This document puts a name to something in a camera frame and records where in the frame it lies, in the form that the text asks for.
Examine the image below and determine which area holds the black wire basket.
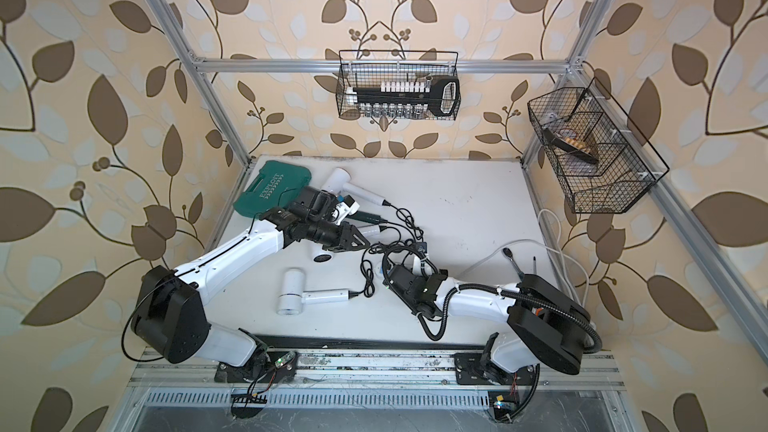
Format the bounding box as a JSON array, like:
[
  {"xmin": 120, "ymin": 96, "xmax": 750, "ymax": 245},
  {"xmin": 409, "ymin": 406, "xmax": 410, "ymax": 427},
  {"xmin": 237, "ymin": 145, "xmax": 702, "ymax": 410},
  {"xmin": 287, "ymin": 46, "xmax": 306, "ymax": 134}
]
[
  {"xmin": 527, "ymin": 78, "xmax": 670, "ymax": 214},
  {"xmin": 335, "ymin": 48, "xmax": 461, "ymax": 121}
]

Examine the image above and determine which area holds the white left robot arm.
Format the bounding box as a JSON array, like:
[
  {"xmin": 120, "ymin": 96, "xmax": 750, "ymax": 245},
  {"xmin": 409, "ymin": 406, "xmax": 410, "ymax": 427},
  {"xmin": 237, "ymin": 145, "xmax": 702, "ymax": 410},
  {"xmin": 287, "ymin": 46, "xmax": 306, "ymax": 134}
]
[{"xmin": 123, "ymin": 207, "xmax": 370, "ymax": 367}]

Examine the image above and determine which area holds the green handled screwdriver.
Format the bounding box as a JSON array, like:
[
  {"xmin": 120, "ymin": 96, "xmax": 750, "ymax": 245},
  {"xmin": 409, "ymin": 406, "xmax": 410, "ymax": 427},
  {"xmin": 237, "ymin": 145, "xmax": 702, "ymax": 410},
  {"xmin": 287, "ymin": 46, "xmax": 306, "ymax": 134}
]
[{"xmin": 502, "ymin": 247, "xmax": 525, "ymax": 281}]

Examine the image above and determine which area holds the black white socket set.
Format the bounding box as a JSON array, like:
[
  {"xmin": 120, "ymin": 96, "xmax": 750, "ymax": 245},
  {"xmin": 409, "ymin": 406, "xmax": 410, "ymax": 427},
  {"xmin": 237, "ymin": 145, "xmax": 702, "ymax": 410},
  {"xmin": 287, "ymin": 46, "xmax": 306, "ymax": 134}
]
[{"xmin": 340, "ymin": 75, "xmax": 461, "ymax": 120}]

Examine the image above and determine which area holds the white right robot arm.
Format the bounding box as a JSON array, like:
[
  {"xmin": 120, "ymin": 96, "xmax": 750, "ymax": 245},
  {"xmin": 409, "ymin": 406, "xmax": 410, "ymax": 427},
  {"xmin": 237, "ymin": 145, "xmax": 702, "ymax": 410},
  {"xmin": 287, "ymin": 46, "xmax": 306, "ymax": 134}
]
[{"xmin": 381, "ymin": 260, "xmax": 603, "ymax": 384}]

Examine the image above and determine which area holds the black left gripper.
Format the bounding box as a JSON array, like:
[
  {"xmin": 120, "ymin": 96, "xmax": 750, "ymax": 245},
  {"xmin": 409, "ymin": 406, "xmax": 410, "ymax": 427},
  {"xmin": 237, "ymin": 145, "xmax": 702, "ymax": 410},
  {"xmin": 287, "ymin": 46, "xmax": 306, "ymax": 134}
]
[{"xmin": 305, "ymin": 217, "xmax": 371, "ymax": 251}]

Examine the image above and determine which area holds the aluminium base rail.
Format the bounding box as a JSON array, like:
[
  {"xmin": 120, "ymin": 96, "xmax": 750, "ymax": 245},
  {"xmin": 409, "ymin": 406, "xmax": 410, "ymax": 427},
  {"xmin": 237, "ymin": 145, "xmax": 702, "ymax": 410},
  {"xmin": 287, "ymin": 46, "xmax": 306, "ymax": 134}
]
[{"xmin": 128, "ymin": 348, "xmax": 626, "ymax": 410}]

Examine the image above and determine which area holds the black wire basket right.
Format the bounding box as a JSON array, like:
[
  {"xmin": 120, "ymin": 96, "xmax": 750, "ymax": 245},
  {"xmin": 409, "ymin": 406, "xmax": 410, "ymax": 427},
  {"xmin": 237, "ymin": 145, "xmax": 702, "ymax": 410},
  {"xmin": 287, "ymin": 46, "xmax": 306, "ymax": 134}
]
[{"xmin": 527, "ymin": 78, "xmax": 670, "ymax": 214}]

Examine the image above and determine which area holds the black dryer power cord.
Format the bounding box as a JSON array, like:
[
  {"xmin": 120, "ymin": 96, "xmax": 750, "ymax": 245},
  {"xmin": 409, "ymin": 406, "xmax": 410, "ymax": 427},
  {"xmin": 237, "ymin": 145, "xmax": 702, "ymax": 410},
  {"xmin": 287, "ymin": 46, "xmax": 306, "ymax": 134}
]
[{"xmin": 359, "ymin": 239, "xmax": 403, "ymax": 271}]

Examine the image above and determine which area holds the green plastic tool case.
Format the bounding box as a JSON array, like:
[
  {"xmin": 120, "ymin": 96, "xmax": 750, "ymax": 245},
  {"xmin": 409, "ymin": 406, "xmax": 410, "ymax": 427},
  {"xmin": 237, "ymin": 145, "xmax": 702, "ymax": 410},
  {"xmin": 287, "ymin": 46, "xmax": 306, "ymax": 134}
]
[{"xmin": 234, "ymin": 160, "xmax": 312, "ymax": 218}]

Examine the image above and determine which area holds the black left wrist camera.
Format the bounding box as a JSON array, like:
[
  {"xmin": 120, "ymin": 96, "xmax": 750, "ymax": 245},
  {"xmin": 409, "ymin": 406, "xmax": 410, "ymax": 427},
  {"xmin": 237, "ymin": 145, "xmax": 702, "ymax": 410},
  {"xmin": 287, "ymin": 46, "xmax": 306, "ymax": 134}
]
[{"xmin": 290, "ymin": 186, "xmax": 337, "ymax": 221}]

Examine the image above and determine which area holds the white power strip cable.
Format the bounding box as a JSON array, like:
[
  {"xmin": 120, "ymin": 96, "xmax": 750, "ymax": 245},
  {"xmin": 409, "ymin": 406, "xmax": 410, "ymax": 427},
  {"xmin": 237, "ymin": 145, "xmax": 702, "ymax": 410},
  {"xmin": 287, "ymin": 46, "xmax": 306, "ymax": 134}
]
[{"xmin": 455, "ymin": 208, "xmax": 592, "ymax": 325}]

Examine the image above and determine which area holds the black green dryer cord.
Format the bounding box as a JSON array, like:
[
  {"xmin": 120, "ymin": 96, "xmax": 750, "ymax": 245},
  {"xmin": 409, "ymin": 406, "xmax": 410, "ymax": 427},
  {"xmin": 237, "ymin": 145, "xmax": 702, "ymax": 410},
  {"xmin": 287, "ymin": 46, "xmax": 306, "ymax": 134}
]
[{"xmin": 377, "ymin": 218, "xmax": 421, "ymax": 253}]

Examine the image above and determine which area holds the black brush in basket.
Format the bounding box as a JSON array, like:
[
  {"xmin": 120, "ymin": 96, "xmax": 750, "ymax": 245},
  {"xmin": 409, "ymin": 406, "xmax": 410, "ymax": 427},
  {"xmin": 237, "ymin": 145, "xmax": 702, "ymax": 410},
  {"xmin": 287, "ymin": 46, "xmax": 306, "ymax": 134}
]
[{"xmin": 543, "ymin": 128, "xmax": 599, "ymax": 165}]

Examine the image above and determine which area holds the black wire basket back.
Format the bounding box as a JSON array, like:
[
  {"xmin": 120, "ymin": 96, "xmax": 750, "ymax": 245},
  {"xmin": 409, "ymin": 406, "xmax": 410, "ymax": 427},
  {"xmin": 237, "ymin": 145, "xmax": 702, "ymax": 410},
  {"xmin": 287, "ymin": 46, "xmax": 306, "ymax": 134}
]
[{"xmin": 335, "ymin": 48, "xmax": 461, "ymax": 121}]

